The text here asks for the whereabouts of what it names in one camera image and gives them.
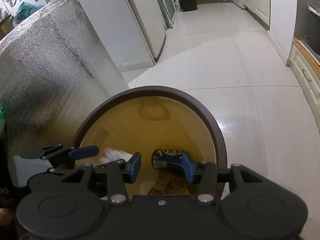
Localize green plastic bag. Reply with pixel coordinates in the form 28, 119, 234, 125
14, 1, 44, 24

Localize yellow cardboard box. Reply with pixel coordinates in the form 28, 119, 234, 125
0, 15, 14, 38

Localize blue soda can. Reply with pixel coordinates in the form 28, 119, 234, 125
151, 148, 191, 177

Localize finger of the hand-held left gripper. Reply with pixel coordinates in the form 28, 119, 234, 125
20, 144, 100, 168

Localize white kitchen cabinets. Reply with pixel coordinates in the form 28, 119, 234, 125
242, 0, 271, 28

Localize black floor box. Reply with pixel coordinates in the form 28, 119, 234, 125
178, 0, 198, 12

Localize white paper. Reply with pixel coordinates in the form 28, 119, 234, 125
100, 148, 133, 165

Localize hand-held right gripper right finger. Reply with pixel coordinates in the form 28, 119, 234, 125
182, 153, 265, 205

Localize yellow trash bin brown rim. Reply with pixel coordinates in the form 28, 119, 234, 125
71, 86, 228, 201

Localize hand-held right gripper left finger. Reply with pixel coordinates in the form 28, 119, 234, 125
61, 152, 142, 205

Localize silver foil-covered table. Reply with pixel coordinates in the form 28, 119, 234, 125
0, 0, 131, 188

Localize low wooden-top cabinet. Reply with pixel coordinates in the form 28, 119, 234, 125
286, 37, 320, 117

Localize white refrigerator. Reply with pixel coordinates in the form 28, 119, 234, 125
117, 0, 167, 63

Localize grey bin with white liner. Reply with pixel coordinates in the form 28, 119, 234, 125
294, 4, 320, 65

